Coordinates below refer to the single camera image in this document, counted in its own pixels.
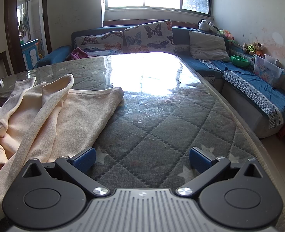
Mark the pink cloth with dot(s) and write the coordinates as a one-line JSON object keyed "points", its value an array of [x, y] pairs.
{"points": [[78, 53]]}

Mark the blue sofa cover cloth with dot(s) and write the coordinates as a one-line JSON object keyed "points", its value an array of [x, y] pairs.
{"points": [[253, 84]]}

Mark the brown teddy bear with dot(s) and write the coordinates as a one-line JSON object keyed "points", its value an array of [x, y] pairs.
{"points": [[258, 47]]}

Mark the long butterfly print pillow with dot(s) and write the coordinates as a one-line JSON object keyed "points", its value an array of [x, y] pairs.
{"points": [[96, 42]]}

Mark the clear plastic storage box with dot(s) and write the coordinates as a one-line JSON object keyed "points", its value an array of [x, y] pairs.
{"points": [[268, 71]]}

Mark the green plastic bowl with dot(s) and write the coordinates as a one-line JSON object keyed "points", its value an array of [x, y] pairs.
{"points": [[239, 61]]}

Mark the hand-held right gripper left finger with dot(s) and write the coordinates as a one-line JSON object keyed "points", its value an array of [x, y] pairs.
{"points": [[84, 160]]}

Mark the panda plush toy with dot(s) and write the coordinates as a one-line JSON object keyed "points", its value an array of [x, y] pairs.
{"points": [[204, 25]]}

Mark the grey pillow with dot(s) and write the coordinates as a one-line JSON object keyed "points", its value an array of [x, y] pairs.
{"points": [[207, 46]]}

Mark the dark wooden door frame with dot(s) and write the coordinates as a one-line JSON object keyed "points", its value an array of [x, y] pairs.
{"points": [[9, 29]]}

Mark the cream sweatshirt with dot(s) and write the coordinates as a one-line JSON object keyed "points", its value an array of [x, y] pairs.
{"points": [[48, 125]]}

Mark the colourful plush toy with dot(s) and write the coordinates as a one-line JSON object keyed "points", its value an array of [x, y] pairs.
{"points": [[226, 34]]}

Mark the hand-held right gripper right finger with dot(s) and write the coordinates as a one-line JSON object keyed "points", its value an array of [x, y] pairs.
{"points": [[199, 159]]}

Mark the hanging towel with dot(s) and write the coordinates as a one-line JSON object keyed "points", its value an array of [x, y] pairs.
{"points": [[23, 27]]}

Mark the large butterfly print pillow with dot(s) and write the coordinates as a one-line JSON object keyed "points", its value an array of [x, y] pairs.
{"points": [[147, 36]]}

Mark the blue corner sofa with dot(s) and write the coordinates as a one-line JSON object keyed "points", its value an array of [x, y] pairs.
{"points": [[181, 38]]}

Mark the blue cabinet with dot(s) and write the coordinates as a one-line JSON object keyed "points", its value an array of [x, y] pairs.
{"points": [[29, 53]]}

